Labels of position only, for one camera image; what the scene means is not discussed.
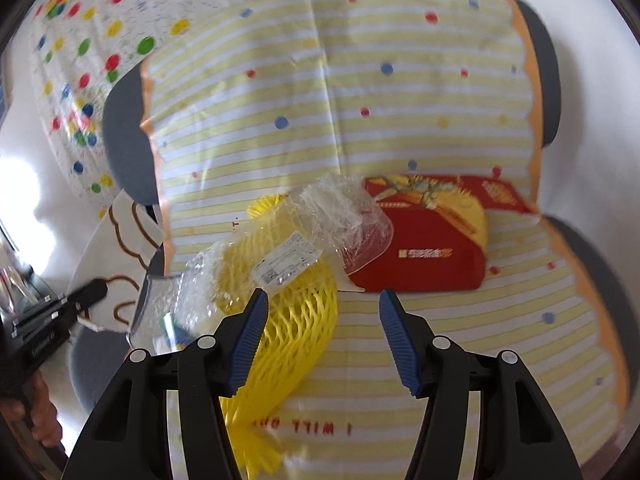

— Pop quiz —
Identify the clear wrapper with barcode label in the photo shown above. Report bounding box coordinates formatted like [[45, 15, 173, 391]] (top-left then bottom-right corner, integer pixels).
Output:
[[172, 232, 323, 348]]

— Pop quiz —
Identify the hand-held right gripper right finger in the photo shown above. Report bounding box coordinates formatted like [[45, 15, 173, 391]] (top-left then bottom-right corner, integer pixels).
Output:
[[378, 289, 583, 480]]

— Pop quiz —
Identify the grey office chair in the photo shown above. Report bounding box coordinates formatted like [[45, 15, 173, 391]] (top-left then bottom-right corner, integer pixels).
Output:
[[70, 0, 633, 411]]

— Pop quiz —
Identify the white sheet brown cloud print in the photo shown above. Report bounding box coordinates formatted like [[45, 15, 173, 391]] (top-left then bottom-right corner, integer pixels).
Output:
[[75, 192, 168, 333]]

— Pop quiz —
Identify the yellow striped dotted sheet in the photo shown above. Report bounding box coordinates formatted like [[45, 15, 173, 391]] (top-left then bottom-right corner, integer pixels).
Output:
[[139, 0, 631, 480]]

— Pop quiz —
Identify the yellow foam net sleeve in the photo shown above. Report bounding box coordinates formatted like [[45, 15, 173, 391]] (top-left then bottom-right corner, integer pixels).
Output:
[[200, 195, 341, 480]]

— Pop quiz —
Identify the person's left hand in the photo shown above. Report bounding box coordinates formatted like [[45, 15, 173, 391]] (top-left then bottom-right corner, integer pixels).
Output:
[[0, 376, 69, 460]]

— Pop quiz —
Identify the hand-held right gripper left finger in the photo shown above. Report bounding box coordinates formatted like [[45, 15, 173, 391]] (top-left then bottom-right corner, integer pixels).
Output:
[[62, 287, 271, 480]]

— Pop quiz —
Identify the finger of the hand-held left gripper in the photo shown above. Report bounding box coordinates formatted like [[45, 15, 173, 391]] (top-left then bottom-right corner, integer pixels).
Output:
[[65, 279, 109, 317]]

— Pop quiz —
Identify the clear plastic tray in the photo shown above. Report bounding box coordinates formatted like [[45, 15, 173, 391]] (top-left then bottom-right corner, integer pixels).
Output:
[[290, 174, 396, 277]]

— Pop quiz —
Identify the red cardboard box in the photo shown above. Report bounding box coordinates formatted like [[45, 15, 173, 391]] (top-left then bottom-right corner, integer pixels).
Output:
[[345, 174, 538, 293]]

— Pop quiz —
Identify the balloon printed plastic tablecloth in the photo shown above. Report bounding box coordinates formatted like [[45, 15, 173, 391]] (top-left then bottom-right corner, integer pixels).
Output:
[[27, 0, 501, 211]]

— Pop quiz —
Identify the grey translucent plastic film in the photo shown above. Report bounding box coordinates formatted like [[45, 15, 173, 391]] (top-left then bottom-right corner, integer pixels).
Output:
[[127, 272, 187, 356]]

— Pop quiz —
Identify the small teal wrapper piece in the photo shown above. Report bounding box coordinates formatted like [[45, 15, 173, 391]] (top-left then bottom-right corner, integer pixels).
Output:
[[162, 312, 189, 349]]

